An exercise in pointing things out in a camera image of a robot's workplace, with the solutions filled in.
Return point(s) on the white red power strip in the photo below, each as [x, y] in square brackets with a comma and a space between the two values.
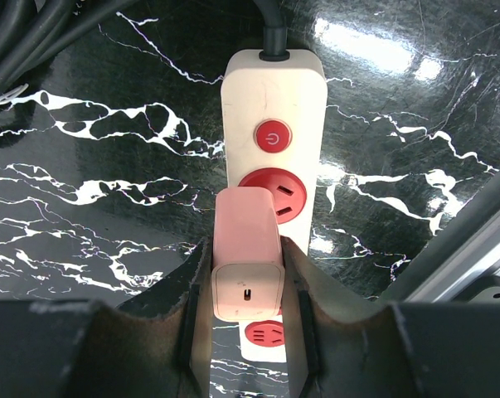
[273, 116]

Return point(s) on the orange pink charger plug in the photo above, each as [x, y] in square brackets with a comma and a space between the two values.
[247, 272]

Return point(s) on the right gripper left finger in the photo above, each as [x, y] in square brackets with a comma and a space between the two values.
[156, 344]

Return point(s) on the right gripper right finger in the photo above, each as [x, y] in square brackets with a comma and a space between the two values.
[339, 344]

